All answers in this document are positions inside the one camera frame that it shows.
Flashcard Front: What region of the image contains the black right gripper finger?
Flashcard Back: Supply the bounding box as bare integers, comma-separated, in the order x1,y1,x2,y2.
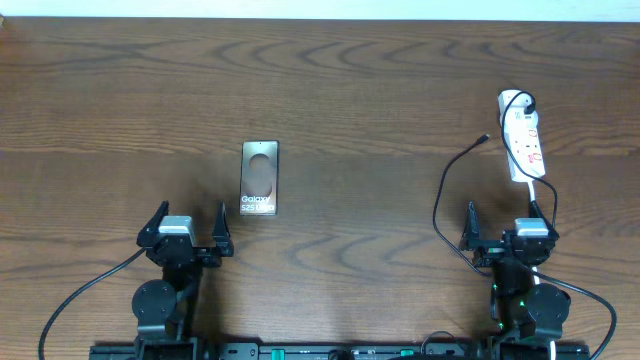
459,201,481,250
529,200,559,239

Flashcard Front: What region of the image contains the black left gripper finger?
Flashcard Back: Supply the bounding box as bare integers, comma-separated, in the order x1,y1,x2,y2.
212,202,232,247
136,201,169,247

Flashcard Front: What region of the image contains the Galaxy S25 Ultra smartphone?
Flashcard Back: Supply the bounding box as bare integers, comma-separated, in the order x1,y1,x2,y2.
240,140,280,216

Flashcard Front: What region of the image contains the black USB-C charger cable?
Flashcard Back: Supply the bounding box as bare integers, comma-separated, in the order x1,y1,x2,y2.
432,90,559,278

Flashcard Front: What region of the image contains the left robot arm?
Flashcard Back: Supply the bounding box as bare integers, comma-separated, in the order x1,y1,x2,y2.
132,201,234,359

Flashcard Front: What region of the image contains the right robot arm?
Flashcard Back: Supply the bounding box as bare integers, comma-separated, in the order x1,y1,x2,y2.
460,202,571,359

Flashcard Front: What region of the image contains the white power strip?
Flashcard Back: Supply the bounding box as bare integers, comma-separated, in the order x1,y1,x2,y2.
497,89,545,182

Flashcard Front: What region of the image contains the white power strip cord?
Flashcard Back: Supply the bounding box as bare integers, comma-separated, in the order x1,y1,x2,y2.
526,180,558,360

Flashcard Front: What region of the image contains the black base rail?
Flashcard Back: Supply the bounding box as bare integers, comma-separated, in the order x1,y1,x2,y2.
89,341,591,360

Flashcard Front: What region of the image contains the black right camera cable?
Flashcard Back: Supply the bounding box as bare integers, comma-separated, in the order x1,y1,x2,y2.
514,259,618,360

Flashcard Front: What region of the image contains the black camera cable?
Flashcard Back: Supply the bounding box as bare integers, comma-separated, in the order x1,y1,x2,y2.
38,248,147,360
514,259,618,360

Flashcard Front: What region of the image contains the black left camera cable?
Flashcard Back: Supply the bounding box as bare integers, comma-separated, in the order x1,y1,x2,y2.
38,248,147,360

